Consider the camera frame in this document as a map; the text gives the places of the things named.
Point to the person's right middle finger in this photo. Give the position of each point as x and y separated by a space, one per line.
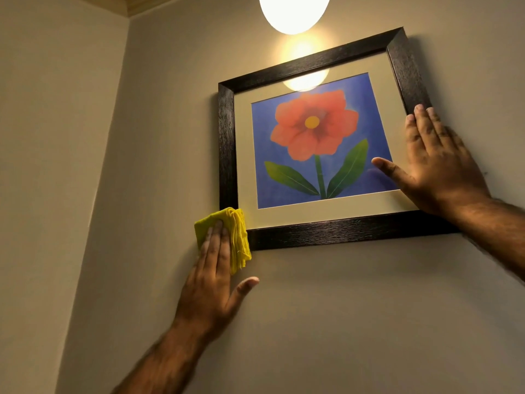
424 125

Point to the white globe ceiling lamp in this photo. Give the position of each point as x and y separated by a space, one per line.
293 12

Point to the yellow cleaning cloth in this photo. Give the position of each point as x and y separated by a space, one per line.
240 237

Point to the person's left hand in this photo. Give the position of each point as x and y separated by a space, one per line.
207 295

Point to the person's right little finger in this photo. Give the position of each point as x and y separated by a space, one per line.
456 137

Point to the black framed flower picture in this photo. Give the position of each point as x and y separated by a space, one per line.
311 135

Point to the person's left middle finger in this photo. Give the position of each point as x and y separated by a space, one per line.
212 252

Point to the person's right thumb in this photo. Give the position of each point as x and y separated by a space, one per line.
391 170

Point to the person's left thumb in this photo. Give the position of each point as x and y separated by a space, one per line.
244 289

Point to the person's right forearm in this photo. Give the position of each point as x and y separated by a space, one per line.
492 229

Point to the person's left forearm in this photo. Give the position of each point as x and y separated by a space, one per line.
164 365

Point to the person's right hand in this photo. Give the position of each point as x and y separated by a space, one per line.
443 172

